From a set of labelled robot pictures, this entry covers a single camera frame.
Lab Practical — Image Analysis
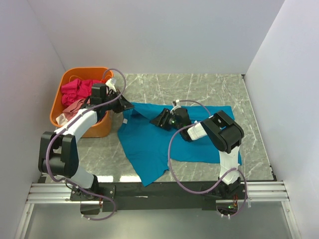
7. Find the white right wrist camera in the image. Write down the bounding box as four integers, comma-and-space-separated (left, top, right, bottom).
170, 100, 181, 113

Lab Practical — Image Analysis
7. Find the aluminium frame rail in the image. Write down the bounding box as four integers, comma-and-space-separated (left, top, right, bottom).
13, 124, 304, 239

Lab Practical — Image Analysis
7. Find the magenta t shirt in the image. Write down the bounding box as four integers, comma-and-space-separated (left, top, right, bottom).
61, 78, 105, 107

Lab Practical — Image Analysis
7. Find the black base crossbeam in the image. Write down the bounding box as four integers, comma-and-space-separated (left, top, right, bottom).
69, 181, 249, 214

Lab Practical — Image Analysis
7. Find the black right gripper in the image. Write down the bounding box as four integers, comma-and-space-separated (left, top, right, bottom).
150, 108, 182, 131

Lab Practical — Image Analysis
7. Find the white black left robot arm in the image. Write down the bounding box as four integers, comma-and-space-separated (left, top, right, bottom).
38, 83, 134, 200

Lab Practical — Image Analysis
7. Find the orange plastic laundry basket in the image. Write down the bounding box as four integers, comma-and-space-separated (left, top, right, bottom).
50, 67, 113, 138

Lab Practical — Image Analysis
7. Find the dusty pink t shirt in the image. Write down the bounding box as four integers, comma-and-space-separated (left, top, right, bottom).
63, 99, 85, 121

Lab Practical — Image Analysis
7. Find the blue t shirt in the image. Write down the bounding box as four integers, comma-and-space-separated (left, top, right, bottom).
117, 102, 242, 187

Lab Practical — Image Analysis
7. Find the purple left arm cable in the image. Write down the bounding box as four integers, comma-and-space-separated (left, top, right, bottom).
46, 69, 128, 221

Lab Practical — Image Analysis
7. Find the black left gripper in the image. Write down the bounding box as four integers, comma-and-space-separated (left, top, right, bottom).
102, 89, 134, 113

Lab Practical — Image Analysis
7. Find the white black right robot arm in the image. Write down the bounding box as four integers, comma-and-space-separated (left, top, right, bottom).
150, 107, 244, 199

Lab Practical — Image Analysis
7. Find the white cloth in basket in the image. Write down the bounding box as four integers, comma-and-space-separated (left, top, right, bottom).
56, 113, 68, 126

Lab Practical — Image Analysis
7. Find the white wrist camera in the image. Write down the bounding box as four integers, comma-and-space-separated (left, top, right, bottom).
170, 100, 181, 113
105, 78, 117, 94

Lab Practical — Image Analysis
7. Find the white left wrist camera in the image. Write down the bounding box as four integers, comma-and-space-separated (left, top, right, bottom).
105, 78, 117, 94

